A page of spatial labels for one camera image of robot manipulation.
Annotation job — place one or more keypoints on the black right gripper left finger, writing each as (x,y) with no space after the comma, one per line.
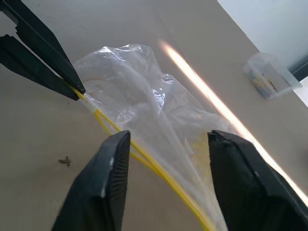
(101,183)

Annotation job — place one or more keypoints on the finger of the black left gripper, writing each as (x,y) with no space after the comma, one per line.
(31,67)
(45,45)

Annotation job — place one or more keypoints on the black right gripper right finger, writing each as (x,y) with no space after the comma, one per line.
(247,183)

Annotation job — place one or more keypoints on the clear plastic bag yellow zip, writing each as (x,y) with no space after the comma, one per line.
(134,79)

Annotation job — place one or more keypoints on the clear plastic storage box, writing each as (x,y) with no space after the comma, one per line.
(269,72)

